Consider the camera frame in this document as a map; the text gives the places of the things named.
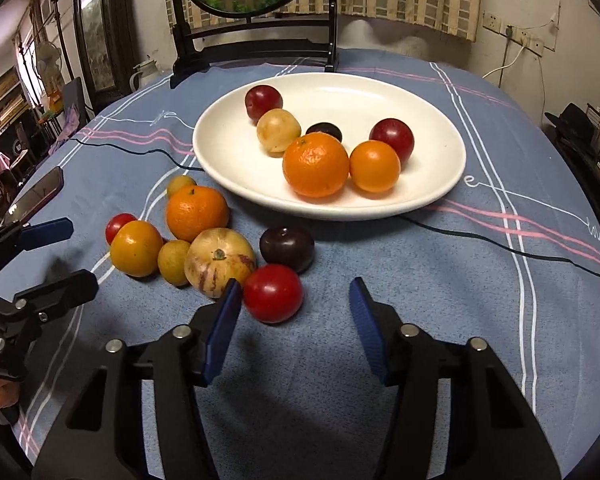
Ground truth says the small red tomato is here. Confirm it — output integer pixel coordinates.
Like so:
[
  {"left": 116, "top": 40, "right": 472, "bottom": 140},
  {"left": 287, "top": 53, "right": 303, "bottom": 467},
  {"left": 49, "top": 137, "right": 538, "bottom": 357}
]
[{"left": 105, "top": 212, "right": 136, "bottom": 245}]

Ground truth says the small orange fruit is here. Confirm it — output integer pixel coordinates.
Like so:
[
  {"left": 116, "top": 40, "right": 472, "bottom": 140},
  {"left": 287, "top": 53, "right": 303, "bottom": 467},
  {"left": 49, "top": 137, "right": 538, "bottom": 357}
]
[{"left": 110, "top": 220, "right": 163, "bottom": 278}]

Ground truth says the yellow-brown longan fruit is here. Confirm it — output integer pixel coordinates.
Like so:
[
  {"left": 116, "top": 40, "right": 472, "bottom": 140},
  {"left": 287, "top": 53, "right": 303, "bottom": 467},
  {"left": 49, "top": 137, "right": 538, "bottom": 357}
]
[{"left": 158, "top": 240, "right": 190, "bottom": 287}]

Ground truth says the large orange mandarin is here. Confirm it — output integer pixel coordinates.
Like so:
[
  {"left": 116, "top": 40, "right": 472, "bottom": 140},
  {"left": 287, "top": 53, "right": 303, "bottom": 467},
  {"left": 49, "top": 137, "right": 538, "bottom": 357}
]
[{"left": 166, "top": 185, "right": 230, "bottom": 242}]

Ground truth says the dark red plum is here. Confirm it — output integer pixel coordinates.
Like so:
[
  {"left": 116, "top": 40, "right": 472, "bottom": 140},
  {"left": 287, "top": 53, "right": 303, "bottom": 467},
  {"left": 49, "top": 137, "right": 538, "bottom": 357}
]
[{"left": 368, "top": 118, "right": 415, "bottom": 167}]

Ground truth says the left hand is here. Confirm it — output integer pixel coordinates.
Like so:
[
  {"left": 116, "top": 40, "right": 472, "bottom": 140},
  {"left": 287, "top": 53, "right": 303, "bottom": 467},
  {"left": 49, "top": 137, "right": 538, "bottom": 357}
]
[{"left": 0, "top": 378, "right": 20, "bottom": 426}]

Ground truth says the red smartphone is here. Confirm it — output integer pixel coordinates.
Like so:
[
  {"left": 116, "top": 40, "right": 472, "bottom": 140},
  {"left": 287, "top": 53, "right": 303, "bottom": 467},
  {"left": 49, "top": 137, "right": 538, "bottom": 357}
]
[{"left": 1, "top": 166, "right": 64, "bottom": 226}]

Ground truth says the small yellow-brown fruit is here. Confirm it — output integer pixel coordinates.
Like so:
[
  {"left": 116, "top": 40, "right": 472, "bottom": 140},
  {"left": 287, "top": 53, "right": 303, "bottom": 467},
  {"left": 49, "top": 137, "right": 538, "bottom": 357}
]
[{"left": 166, "top": 174, "right": 196, "bottom": 198}]

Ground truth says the pale striped pepino melon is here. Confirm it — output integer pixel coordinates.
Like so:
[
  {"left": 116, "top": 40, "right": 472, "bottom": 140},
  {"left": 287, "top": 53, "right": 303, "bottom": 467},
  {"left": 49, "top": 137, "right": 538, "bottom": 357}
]
[{"left": 184, "top": 228, "right": 258, "bottom": 299}]

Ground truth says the blue striped tablecloth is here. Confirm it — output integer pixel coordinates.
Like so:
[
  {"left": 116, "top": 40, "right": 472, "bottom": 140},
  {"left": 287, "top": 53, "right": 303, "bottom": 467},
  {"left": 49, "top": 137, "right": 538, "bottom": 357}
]
[{"left": 0, "top": 51, "right": 600, "bottom": 479}]

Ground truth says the white kettle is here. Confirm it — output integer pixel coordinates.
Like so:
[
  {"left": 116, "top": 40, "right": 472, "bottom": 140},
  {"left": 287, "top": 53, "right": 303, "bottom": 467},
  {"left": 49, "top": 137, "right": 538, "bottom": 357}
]
[{"left": 129, "top": 58, "right": 161, "bottom": 92}]

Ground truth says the white round plate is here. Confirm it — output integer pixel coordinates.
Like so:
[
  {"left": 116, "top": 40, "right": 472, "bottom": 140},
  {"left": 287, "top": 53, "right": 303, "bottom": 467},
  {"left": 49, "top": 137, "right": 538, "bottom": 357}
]
[{"left": 193, "top": 73, "right": 466, "bottom": 221}]

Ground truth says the dark framed picture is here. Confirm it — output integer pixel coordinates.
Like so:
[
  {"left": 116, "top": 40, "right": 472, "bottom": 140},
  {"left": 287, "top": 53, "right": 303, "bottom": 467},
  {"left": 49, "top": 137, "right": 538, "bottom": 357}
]
[{"left": 72, "top": 0, "right": 140, "bottom": 113}]

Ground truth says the pale yellow fruit on plate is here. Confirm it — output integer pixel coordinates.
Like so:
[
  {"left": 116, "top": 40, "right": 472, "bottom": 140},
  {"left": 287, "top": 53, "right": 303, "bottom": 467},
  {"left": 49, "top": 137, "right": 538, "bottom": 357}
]
[{"left": 257, "top": 108, "right": 301, "bottom": 154}]

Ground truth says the large orange on plate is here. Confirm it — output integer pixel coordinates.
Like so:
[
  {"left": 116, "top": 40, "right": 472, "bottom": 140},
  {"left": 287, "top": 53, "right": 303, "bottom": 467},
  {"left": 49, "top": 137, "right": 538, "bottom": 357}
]
[{"left": 283, "top": 132, "right": 350, "bottom": 198}]

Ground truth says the small orange on plate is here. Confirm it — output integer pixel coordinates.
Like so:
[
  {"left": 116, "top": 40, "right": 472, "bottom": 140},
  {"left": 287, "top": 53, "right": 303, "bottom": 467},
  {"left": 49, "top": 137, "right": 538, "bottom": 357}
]
[{"left": 350, "top": 140, "right": 401, "bottom": 193}]

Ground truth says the dark purple plum on plate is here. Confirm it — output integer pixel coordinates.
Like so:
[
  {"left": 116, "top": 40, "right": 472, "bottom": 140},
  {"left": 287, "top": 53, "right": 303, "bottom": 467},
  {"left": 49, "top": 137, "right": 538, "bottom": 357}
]
[{"left": 306, "top": 122, "right": 342, "bottom": 142}]

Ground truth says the black hat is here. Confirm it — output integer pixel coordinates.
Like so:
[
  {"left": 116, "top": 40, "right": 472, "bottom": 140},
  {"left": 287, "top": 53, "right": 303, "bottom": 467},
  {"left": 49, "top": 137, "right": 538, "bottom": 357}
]
[{"left": 544, "top": 103, "right": 595, "bottom": 150}]

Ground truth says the black thin cable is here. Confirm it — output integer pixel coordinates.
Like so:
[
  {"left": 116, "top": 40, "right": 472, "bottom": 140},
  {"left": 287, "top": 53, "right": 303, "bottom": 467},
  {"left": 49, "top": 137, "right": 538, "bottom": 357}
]
[{"left": 69, "top": 136, "right": 600, "bottom": 288}]

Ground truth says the white power cable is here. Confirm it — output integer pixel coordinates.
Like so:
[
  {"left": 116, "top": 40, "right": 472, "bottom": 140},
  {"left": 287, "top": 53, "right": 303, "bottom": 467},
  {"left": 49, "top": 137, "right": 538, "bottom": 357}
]
[{"left": 481, "top": 41, "right": 529, "bottom": 82}]

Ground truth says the wall power strip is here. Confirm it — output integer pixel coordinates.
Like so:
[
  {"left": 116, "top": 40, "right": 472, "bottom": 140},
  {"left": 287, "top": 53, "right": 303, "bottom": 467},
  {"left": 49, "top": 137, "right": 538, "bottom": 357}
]
[{"left": 482, "top": 11, "right": 545, "bottom": 56}]

